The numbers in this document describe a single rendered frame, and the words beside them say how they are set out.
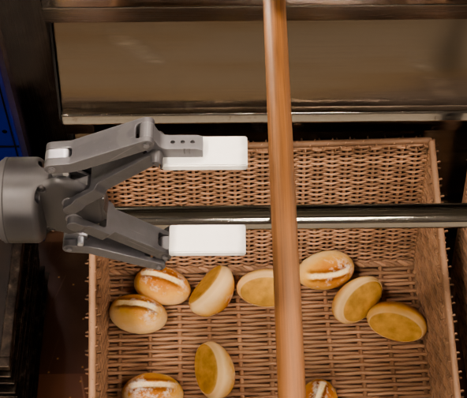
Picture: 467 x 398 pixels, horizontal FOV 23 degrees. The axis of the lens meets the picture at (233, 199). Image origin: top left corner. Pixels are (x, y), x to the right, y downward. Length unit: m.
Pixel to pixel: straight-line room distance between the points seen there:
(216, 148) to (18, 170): 0.17
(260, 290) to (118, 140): 1.03
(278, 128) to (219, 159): 0.46
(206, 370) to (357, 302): 0.28
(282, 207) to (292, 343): 0.17
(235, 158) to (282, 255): 0.38
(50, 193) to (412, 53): 0.86
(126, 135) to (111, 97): 0.82
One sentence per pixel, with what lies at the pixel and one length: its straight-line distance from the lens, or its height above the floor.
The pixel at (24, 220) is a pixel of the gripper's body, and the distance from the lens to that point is 0.98.
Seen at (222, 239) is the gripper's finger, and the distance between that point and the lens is 1.05.
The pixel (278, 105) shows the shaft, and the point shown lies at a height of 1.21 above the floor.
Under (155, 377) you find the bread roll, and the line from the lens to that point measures 1.85.
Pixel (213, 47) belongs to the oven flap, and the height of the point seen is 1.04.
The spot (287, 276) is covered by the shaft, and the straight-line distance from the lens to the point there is 1.28.
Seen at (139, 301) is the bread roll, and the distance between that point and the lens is 1.91.
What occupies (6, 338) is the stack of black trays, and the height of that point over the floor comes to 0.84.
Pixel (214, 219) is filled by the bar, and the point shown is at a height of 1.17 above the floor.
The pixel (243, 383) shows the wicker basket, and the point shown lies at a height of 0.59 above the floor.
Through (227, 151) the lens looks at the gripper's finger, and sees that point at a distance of 0.94.
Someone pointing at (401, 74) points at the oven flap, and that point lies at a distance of 1.74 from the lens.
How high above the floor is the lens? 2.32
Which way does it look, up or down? 56 degrees down
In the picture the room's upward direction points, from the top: straight up
